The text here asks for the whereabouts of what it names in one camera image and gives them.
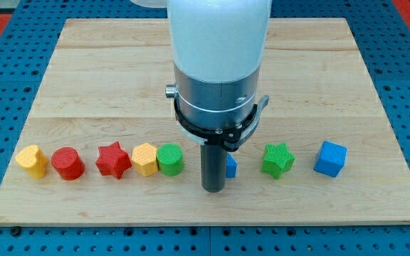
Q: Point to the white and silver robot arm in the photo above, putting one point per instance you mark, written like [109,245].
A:
[217,48]

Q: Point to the blue triangle block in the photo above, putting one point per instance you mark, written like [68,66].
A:
[231,166]

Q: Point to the green star block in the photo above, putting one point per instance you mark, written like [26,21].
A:
[277,160]

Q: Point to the red star block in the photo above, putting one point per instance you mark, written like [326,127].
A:
[113,161]

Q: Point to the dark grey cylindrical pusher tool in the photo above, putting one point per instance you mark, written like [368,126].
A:
[213,167]

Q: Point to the green cylinder block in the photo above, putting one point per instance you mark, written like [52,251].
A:
[170,159]

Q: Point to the yellow hexagon block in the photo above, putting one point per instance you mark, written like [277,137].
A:
[144,159]

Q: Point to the light wooden board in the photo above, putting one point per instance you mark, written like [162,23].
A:
[105,83]

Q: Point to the blue cube block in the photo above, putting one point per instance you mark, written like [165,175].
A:
[331,159]

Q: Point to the red cylinder block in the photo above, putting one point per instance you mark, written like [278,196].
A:
[67,163]

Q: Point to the yellow heart block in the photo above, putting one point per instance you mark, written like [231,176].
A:
[33,161]

